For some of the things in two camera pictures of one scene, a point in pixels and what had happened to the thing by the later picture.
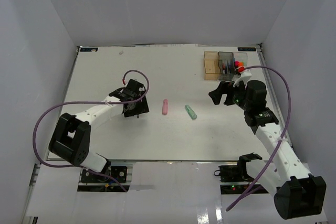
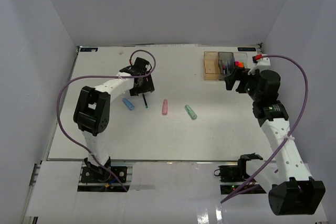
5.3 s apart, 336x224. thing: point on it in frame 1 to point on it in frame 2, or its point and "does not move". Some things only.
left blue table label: [88, 49] does not move
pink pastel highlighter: [165, 108] does not move
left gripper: [142, 108] to [148, 86]
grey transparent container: [227, 64] does not move
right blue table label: [247, 49] does not move
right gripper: [227, 88] to [238, 74]
